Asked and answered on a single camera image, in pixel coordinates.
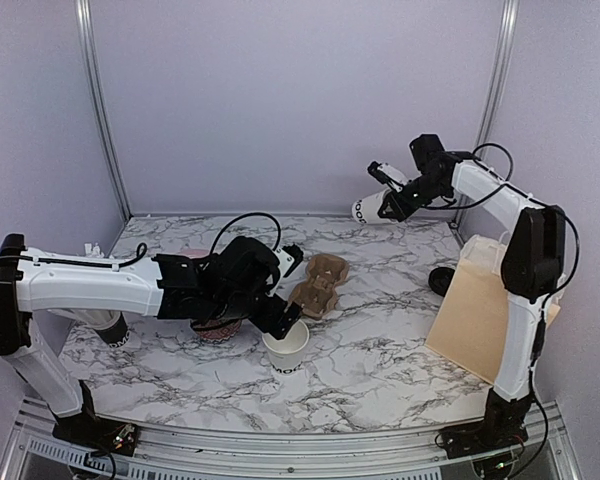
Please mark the red patterned bowl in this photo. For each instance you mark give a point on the red patterned bowl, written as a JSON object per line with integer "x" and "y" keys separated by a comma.
{"x": 216, "y": 331}

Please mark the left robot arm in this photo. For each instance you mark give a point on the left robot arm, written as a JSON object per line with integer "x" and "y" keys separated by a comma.
{"x": 239, "y": 283}

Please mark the black cup with straws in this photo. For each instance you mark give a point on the black cup with straws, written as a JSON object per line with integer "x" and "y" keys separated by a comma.
{"x": 109, "y": 325}

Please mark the black cup lid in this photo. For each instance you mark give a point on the black cup lid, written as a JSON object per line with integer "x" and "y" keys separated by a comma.
{"x": 440, "y": 278}

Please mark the brown cardboard cup carrier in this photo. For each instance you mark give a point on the brown cardboard cup carrier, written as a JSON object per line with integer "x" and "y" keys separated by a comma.
{"x": 317, "y": 295}

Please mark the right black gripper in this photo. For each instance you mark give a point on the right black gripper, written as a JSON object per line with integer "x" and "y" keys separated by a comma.
{"x": 400, "y": 211}

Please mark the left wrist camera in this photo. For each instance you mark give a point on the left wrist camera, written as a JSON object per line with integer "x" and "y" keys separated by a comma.
{"x": 289, "y": 258}

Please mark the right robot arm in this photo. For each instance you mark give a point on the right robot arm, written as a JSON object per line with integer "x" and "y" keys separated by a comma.
{"x": 532, "y": 267}

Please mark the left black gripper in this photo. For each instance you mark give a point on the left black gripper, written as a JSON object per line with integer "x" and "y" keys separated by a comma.
{"x": 268, "y": 321}

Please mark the right aluminium frame post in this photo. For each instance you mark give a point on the right aluminium frame post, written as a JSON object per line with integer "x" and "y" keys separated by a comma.
{"x": 502, "y": 60}

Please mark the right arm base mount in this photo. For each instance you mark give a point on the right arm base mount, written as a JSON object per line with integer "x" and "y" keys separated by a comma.
{"x": 471, "y": 438}

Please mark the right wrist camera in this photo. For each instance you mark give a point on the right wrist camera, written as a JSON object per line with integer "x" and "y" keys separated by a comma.
{"x": 388, "y": 175}

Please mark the brown paper bag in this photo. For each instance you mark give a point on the brown paper bag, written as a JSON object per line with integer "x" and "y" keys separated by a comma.
{"x": 470, "y": 327}

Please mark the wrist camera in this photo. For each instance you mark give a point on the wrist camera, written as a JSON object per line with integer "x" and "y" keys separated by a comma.
{"x": 388, "y": 175}
{"x": 289, "y": 258}

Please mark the aluminium frame post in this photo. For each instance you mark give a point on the aluminium frame post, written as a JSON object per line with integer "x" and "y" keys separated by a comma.
{"x": 90, "y": 58}
{"x": 502, "y": 60}

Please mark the pink plate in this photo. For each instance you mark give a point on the pink plate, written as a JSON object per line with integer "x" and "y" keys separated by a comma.
{"x": 194, "y": 253}

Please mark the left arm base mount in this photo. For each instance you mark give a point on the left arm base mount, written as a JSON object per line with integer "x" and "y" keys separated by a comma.
{"x": 112, "y": 436}

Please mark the left aluminium frame post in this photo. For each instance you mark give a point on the left aluminium frame post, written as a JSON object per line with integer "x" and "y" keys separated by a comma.
{"x": 90, "y": 58}

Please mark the white paper cup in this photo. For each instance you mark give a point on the white paper cup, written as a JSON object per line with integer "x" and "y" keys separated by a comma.
{"x": 286, "y": 355}
{"x": 367, "y": 210}

